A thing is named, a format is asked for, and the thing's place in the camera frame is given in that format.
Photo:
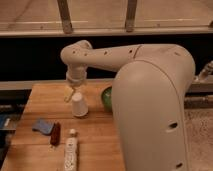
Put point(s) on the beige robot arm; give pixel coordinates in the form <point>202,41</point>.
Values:
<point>147,99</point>

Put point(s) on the white patterned bottle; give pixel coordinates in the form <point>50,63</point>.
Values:
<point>71,151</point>

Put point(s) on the metal window post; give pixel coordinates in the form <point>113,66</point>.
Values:
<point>65,16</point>
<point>130,15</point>

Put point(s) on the right metal window post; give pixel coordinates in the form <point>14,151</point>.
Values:
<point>130,15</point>

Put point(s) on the grey pipe fitting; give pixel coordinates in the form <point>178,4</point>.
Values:
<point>205,72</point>

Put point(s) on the white paper cup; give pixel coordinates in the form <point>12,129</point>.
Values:
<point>79,106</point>

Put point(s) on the beige gripper wrist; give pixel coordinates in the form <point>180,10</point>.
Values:
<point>75,78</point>

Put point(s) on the green bowl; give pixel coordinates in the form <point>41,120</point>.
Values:
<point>106,98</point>

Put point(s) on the left metal window post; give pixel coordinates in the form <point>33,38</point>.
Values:
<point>65,16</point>

